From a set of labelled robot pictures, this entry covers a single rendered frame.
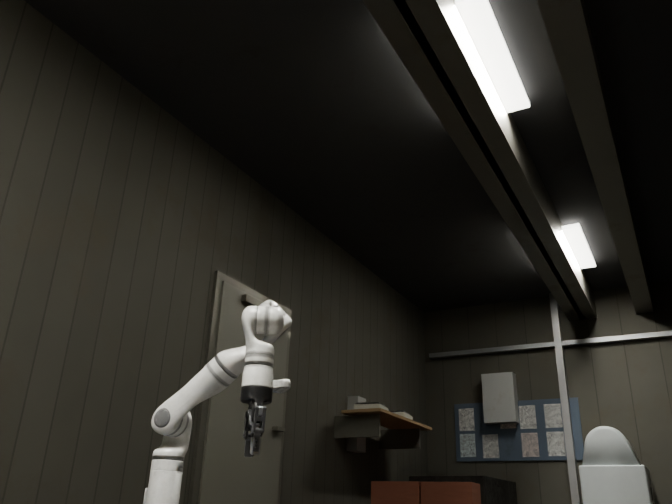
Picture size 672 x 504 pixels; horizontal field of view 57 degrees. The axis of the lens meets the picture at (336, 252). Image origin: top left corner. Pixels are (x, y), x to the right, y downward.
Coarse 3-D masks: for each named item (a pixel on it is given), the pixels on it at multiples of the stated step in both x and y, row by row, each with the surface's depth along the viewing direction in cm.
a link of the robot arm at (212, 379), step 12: (204, 372) 184; (216, 372) 182; (192, 384) 184; (204, 384) 182; (216, 384) 183; (228, 384) 185; (180, 396) 183; (192, 396) 182; (204, 396) 183; (168, 408) 183; (180, 408) 182; (192, 408) 183; (156, 420) 182; (168, 420) 181; (180, 420) 182; (168, 432) 182
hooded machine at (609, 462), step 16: (592, 432) 705; (608, 432) 697; (592, 448) 699; (608, 448) 692; (624, 448) 684; (592, 464) 693; (608, 464) 686; (624, 464) 679; (640, 464) 705; (592, 480) 684; (608, 480) 677; (624, 480) 670; (640, 480) 663; (592, 496) 679; (608, 496) 672; (624, 496) 665; (640, 496) 658
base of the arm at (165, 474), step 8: (152, 464) 180; (160, 464) 178; (168, 464) 178; (176, 464) 180; (152, 472) 178; (160, 472) 177; (168, 472) 178; (176, 472) 179; (152, 480) 177; (160, 480) 176; (168, 480) 177; (176, 480) 178; (152, 488) 176; (160, 488) 176; (168, 488) 176; (176, 488) 178; (144, 496) 178; (152, 496) 175; (160, 496) 175; (168, 496) 175; (176, 496) 177
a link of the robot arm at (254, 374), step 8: (248, 368) 149; (256, 368) 148; (264, 368) 149; (272, 368) 151; (248, 376) 148; (256, 376) 147; (264, 376) 148; (272, 376) 150; (248, 384) 147; (256, 384) 146; (264, 384) 147; (272, 384) 149; (280, 384) 148; (288, 384) 148; (280, 392) 154
